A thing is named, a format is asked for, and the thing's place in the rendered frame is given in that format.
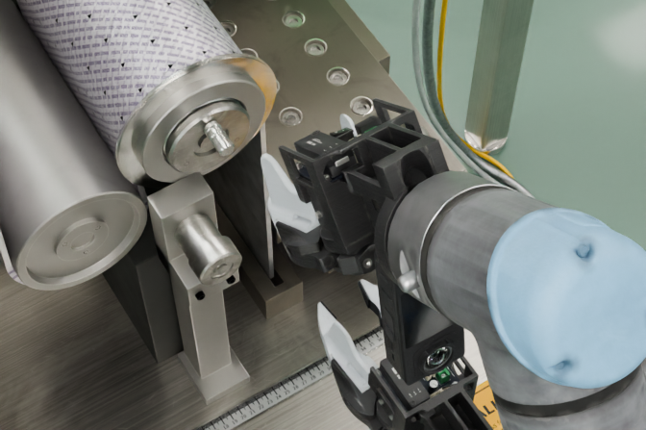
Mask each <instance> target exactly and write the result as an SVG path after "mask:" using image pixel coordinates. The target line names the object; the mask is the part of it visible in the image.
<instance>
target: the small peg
mask: <svg viewBox="0 0 646 430"><path fill-rule="evenodd" d="M203 132H204V133H205V135H206V136H207V137H208V139H209V140H210V142H211V143H212V145H213V147H214V148H215V149H216V151H217V152H218V154H219V155H220V156H228V155H230V154H231V153H232V152H233V151H234V148H235V145H234V144H233V142H232V141H231V140H230V138H229V137H228V135H227V134H226V133H225V131H224V130H223V128H221V126H220V124H219V123H218V122H217V121H212V122H210V123H208V124H207V125H206V126H205V128H204V130H203Z"/></svg>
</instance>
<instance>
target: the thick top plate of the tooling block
mask: <svg viewBox="0 0 646 430"><path fill-rule="evenodd" d="M203 1H204V2H205V4H206V5H207V6H208V8H209V9H210V10H211V12H212V13H213V15H214V16H215V17H216V19H217V20H218V21H219V23H220V24H221V25H222V27H223V28H224V29H225V31H226V32H227V33H228V35H229V36H230V37H231V39H232V40H233V41H234V43H235V44H236V46H237V47H238V48H239V50H240V51H241V52H242V54H247V55H252V56H255V57H257V58H260V59H261V60H263V61H264V62H266V63H267V64H268V65H269V67H270V68H271V69H272V71H273V73H274V75H275V78H276V83H277V92H276V97H275V101H274V104H273V107H272V110H271V112H270V114H269V116H268V118H267V119H266V121H265V137H266V153H267V154H269V155H271V156H272V157H273V158H274V159H275V160H276V161H277V162H278V164H279V165H280V167H281V168H282V170H283V171H284V173H285V174H286V176H287V177H288V179H289V180H290V182H291V183H292V184H293V182H292V180H291V179H290V177H289V174H288V172H287V169H286V165H285V163H284V160H283V158H282V155H281V152H280V150H279V146H281V145H284V146H286V147H288V148H290V149H293V150H295V151H296V148H295V146H294V142H295V141H297V140H299V139H302V138H304V137H306V136H308V135H310V134H312V132H314V131H316V130H319V131H320V132H322V133H325V134H327V135H329V134H330V133H332V132H336V131H339V130H342V129H341V124H340V115H341V114H346V115H348V116H349V117H350V118H351V119H352V120H353V122H354V124H355V125H356V124H358V123H360V122H362V121H364V120H365V119H366V118H368V117H369V116H371V115H375V116H377V113H376V110H375V108H374V105H373V102H372V99H374V98H379V99H382V100H385V101H387V102H390V103H393V104H397V105H400V106H403V107H406V108H409V109H412V110H414V111H415V114H416V116H417V119H418V122H419V125H420V126H422V127H423V128H425V129H426V130H427V132H428V134H429V137H432V138H435V139H438V140H439V143H440V146H441V148H442V151H443V154H444V157H445V160H446V163H447V165H448V167H449V170H453V171H465V168H464V167H463V165H462V164H461V163H460V161H459V160H458V159H457V158H456V157H455V155H454V154H453V153H452V152H451V150H450V149H449V148H448V147H447V145H446V144H445V143H444V142H443V141H442V139H441V138H440V137H439V136H438V134H437V133H436V132H435V130H434V129H433V128H432V127H431V126H430V124H429V123H428V122H427V121H426V119H425V118H424V117H423V116H422V114H421V113H420V112H419V111H418V110H417V109H416V108H415V107H414V106H413V104H412V103H411V102H410V100H409V99H408V97H407V96H406V95H405V94H404V93H403V92H402V91H401V89H400V88H399V87H398V86H397V84H396V83H395V82H394V81H393V80H392V78H391V77H390V76H389V75H388V73H387V72H386V71H385V69H384V68H383V67H382V66H381V65H380V63H379V62H378V61H377V60H376V58H375V57H374V56H373V55H372V53H371V52H370V51H369V50H368V49H367V47H366V46H365V45H364V44H363V42H362V41H361V40H360V39H359V37H358V36H357V35H356V34H355V32H354V31H353V30H352V29H351V27H350V26H349V25H348V24H347V23H346V21H345V20H344V19H343V18H342V16H341V15H340V14H339V13H338V11H337V10H336V9H335V8H334V6H333V5H332V4H331V3H330V1H329V0H203Z"/></svg>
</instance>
